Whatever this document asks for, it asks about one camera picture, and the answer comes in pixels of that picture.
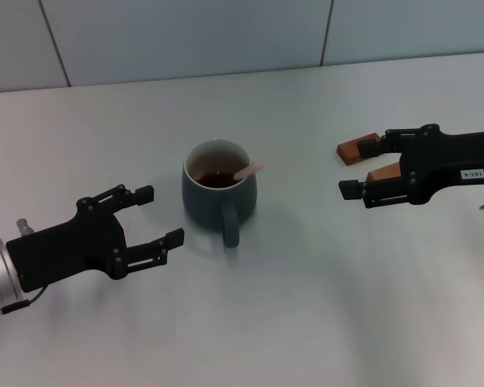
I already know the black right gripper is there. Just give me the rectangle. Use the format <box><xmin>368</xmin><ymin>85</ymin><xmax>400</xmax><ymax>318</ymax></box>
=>
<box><xmin>337</xmin><ymin>123</ymin><xmax>484</xmax><ymax>210</ymax></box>

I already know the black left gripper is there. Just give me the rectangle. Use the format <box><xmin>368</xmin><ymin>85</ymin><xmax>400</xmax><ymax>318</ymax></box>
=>
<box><xmin>6</xmin><ymin>184</ymin><xmax>186</xmax><ymax>293</ymax></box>

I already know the grey ceramic cup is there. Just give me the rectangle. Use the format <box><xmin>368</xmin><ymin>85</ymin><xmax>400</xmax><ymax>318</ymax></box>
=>
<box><xmin>181</xmin><ymin>139</ymin><xmax>258</xmax><ymax>249</ymax></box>

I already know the pink handled metal spoon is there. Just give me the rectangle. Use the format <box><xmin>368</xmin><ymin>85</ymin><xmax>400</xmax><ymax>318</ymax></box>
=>
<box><xmin>232</xmin><ymin>161</ymin><xmax>265</xmax><ymax>181</ymax></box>

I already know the flat brown wooden block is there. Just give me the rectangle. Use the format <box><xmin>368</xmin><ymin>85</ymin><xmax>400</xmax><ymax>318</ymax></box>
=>
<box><xmin>336</xmin><ymin>131</ymin><xmax>382</xmax><ymax>166</ymax></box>

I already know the arched brown wooden block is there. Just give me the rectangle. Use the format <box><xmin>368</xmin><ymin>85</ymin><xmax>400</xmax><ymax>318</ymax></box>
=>
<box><xmin>365</xmin><ymin>161</ymin><xmax>403</xmax><ymax>185</ymax></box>

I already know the dark coffee liquid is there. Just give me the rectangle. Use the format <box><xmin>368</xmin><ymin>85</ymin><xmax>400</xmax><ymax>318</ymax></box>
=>
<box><xmin>194</xmin><ymin>170</ymin><xmax>242</xmax><ymax>189</ymax></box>

